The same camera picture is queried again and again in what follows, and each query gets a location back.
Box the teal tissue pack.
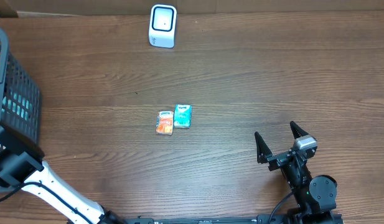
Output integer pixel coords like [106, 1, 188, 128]
[174, 105, 192, 129]

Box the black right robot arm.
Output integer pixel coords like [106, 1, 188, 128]
[255, 121, 344, 224]

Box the white barcode scanner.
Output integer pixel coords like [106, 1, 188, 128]
[148, 4, 177, 49]

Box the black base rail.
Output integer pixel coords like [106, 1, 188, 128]
[124, 214, 344, 224]

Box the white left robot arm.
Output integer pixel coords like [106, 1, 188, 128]
[0, 121, 125, 224]

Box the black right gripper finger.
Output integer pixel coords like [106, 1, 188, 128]
[255, 131, 272, 164]
[290, 121, 309, 139]

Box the orange tissue pack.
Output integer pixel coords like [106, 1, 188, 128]
[156, 111, 174, 136]

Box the dark mesh basket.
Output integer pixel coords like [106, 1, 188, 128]
[0, 25, 42, 194]

